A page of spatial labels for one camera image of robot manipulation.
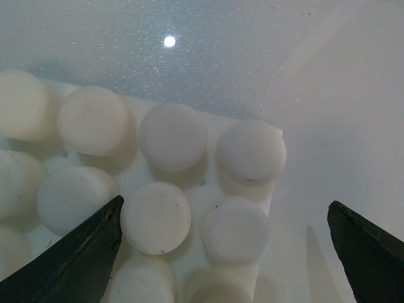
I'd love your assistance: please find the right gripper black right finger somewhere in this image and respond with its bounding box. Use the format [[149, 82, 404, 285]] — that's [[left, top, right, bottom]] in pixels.
[[327, 201, 403, 302]]

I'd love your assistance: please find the white studded base plate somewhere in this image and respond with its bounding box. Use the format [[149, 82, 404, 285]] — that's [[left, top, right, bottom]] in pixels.
[[1, 70, 286, 302]]

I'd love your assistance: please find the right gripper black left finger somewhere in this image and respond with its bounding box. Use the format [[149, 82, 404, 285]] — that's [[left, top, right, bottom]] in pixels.
[[1, 196, 124, 302]]

